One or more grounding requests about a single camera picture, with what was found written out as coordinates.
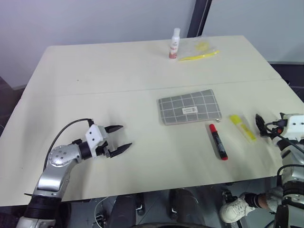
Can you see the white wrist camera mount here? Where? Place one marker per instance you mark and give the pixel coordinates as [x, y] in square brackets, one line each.
[294, 125]
[93, 138]

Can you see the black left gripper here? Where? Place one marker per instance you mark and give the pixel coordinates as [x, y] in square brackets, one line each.
[104, 148]

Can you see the grey checked fabric pencil case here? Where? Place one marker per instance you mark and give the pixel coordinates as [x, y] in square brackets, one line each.
[185, 105]

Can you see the dark rounded robot leg shape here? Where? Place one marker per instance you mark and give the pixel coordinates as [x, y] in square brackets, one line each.
[185, 205]
[124, 210]

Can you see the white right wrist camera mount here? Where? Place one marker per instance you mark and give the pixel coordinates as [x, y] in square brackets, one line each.
[294, 125]

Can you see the clear zip bag yellow slider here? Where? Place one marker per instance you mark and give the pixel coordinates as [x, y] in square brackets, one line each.
[190, 48]

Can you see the person's leg grey trouser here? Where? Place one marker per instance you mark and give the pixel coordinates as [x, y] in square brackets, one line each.
[266, 199]

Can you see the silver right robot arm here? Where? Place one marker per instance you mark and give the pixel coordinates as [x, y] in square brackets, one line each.
[293, 154]

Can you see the dark vertical wall pillar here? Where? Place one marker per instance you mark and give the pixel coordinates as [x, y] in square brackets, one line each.
[199, 17]

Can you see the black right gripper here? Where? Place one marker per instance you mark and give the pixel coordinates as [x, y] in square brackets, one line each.
[275, 131]

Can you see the red and black marker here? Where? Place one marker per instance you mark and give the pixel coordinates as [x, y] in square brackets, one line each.
[218, 142]

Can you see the white sneaker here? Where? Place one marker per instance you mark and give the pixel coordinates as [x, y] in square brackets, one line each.
[235, 211]

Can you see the yellow highlighter pen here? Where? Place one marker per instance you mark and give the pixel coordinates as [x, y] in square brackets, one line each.
[244, 130]

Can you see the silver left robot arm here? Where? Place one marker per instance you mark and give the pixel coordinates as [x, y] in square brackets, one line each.
[56, 162]

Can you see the white spray bottle red print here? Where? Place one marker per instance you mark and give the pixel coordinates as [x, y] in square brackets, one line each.
[174, 45]

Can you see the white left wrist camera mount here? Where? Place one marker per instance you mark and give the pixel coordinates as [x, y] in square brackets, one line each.
[93, 138]

